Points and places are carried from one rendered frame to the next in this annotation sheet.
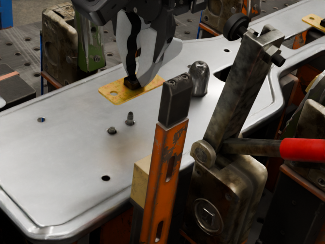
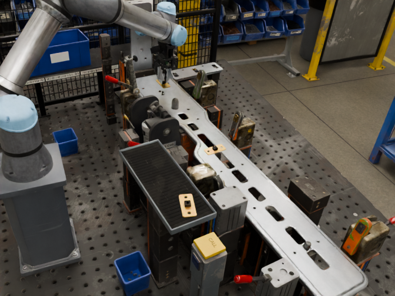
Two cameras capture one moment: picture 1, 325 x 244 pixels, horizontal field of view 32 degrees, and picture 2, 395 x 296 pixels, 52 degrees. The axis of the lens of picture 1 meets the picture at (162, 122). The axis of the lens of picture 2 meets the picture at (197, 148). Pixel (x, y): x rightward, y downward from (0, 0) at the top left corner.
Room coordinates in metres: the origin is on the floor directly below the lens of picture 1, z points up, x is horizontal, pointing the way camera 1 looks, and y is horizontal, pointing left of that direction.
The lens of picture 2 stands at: (1.21, -1.48, 1.96)
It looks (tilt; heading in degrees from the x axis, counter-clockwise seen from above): 37 degrees down; 107
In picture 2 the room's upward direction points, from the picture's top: 4 degrees clockwise
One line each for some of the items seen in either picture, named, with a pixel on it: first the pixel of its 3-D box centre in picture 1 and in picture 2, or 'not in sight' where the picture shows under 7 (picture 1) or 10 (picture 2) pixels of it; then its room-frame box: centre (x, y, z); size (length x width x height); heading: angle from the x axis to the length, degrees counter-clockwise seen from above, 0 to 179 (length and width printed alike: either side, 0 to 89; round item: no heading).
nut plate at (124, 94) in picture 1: (132, 83); (163, 82); (0.57, 0.04, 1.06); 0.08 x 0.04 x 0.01; 139
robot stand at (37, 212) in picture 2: not in sight; (39, 210); (0.43, -0.72, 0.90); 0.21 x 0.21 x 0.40; 42
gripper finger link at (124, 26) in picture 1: (140, 38); (169, 74); (0.60, 0.04, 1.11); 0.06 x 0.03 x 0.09; 139
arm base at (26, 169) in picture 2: not in sight; (24, 154); (0.43, -0.72, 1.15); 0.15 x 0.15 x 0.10
